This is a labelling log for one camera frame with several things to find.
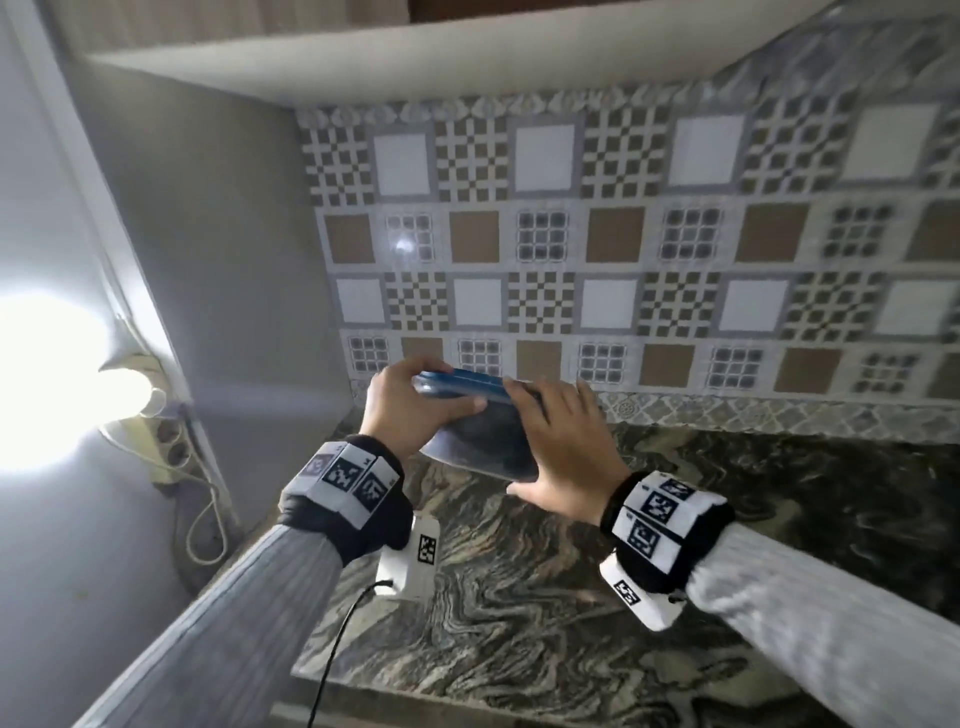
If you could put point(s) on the person's left hand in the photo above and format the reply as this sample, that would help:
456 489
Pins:
394 416

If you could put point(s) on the person's right hand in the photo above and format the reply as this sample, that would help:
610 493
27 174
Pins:
577 457

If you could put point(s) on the person's left thumb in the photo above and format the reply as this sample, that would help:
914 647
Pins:
454 409

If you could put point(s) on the person's right thumb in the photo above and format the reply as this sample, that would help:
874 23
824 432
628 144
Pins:
529 491

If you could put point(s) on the blue lidded container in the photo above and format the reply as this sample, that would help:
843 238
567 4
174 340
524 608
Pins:
487 442

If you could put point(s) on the person's left forearm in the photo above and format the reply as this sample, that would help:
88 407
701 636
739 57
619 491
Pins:
225 637

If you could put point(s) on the person's right forearm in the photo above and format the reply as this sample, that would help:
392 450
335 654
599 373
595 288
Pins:
825 630

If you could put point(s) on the black marker wristband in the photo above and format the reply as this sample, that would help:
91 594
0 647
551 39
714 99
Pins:
667 525
341 487

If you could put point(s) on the white power strip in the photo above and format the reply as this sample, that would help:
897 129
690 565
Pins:
169 442

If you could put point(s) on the white upper cabinet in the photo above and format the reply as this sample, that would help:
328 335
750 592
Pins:
450 52

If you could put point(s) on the glowing white light bulb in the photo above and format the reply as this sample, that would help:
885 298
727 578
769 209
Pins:
90 390

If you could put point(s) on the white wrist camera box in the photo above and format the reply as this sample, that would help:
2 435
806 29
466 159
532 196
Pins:
412 559
637 596

